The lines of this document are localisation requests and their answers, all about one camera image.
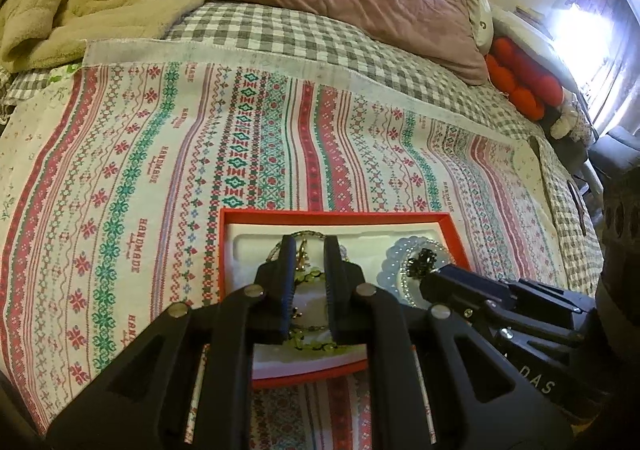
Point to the gold earring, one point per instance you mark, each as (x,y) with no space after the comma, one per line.
(302,256)

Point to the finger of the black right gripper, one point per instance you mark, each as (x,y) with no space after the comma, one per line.
(488,312)
(452,280)

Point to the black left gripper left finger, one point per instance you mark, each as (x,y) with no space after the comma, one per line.
(185,381)

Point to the grey checked bed sheet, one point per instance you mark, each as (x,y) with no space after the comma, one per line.
(350,45)

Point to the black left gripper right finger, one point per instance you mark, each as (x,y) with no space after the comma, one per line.
(434,382)

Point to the red jewelry box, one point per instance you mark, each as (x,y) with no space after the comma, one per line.
(377,242)

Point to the black hair claw clip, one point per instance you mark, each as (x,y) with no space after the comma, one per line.
(421,264)

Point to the red white plush toy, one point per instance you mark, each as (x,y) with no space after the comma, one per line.
(530,88)

